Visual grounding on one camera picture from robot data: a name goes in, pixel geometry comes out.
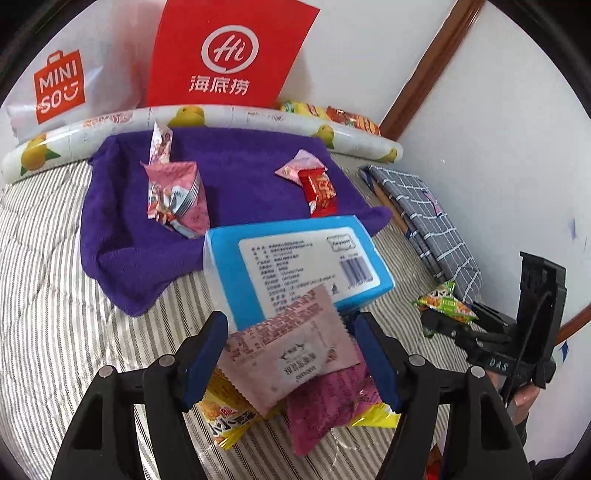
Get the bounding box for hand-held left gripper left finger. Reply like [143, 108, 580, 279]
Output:
[62, 310, 229, 480]

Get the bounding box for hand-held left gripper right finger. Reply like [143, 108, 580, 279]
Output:
[353, 311, 520, 480]

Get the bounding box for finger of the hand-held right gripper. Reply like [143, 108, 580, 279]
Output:
[468, 302, 516, 334]
[420, 309, 468, 345]

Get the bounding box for green snack packet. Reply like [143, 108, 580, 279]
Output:
[412, 281, 478, 324]

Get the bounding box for yellow orange snack packet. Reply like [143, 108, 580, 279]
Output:
[348, 399, 402, 428]

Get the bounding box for magenta snack packet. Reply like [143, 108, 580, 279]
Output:
[284, 364, 384, 457]

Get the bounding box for pale pink snack packet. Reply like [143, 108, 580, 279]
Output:
[217, 284, 363, 418]

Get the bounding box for pink foil snack bag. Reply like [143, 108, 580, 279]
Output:
[143, 161, 211, 239]

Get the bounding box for red snack packet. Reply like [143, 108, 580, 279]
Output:
[298, 168, 339, 219]

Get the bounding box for pink white candy packet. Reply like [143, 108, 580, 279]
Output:
[274, 148, 324, 185]

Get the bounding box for person's right hand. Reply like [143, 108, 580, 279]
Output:
[487, 369, 543, 421]

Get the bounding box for grey plaid folded cloth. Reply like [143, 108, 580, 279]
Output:
[367, 166, 483, 305]

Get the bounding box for blue cardboard box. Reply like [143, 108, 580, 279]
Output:
[203, 215, 396, 326]

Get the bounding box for brown flat board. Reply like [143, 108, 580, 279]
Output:
[358, 167, 411, 238]

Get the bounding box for grey striped bed quilt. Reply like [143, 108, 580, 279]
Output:
[0, 152, 467, 480]

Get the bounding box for purple towel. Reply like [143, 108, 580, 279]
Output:
[79, 127, 393, 318]

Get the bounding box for red orange chips bag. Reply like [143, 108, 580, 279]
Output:
[325, 106, 382, 137]

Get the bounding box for fruit print paper roll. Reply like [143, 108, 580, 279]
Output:
[1, 104, 404, 185]

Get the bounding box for yellow chips bag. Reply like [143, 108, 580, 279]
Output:
[277, 100, 331, 121]

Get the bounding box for red paper bag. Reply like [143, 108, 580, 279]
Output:
[147, 0, 321, 108]

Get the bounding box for white plastic shopping bag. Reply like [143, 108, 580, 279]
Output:
[7, 34, 153, 144]

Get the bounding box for brown wooden door frame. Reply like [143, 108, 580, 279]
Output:
[381, 0, 485, 141]

